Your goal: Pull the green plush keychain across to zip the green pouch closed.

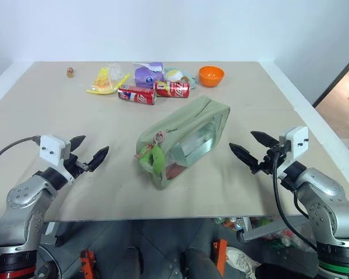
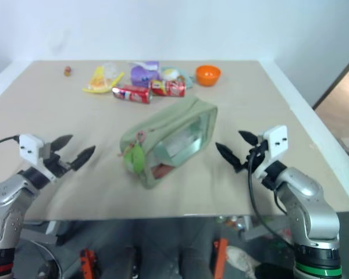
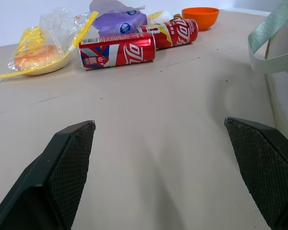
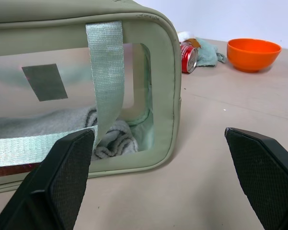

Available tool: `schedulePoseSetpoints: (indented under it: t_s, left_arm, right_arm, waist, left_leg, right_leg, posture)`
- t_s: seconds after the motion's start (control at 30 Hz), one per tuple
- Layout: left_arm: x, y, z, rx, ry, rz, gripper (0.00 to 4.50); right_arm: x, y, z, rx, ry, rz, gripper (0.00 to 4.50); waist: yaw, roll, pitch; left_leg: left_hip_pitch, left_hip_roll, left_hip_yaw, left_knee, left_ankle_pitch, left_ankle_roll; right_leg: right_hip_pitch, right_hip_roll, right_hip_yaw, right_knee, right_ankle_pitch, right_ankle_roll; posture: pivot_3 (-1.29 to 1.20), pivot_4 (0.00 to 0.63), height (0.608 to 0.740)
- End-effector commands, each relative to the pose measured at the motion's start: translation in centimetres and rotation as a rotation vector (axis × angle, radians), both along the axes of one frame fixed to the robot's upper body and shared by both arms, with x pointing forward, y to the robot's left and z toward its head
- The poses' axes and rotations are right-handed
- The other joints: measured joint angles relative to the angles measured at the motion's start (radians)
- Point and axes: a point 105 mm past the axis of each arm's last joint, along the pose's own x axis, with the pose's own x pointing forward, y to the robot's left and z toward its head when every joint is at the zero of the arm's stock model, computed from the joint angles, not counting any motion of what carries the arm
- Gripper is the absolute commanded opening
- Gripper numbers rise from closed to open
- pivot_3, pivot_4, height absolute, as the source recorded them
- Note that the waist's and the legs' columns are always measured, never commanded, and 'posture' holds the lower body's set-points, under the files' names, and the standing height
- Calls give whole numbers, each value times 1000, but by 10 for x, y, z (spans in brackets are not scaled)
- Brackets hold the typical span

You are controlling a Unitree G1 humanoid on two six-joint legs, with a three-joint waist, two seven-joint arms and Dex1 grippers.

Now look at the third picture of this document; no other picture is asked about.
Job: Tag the brown wooden object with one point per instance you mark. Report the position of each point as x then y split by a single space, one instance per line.
177 16

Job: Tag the bagged bread with yellow wrap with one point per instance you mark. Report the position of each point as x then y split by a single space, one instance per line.
50 31

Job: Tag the red cola can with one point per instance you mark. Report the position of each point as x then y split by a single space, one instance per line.
174 33
117 51

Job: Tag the white tote bag green handle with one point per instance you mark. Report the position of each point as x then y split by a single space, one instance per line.
282 72

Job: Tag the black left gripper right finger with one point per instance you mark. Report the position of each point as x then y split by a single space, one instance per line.
266 165

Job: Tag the purple tissue pack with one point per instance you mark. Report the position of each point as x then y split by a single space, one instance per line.
120 21

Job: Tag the orange plastic bowl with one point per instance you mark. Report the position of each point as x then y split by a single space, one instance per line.
201 17

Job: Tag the orange bread bun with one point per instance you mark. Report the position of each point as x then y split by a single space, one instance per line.
34 58

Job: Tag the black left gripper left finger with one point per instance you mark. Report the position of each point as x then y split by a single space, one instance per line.
38 182

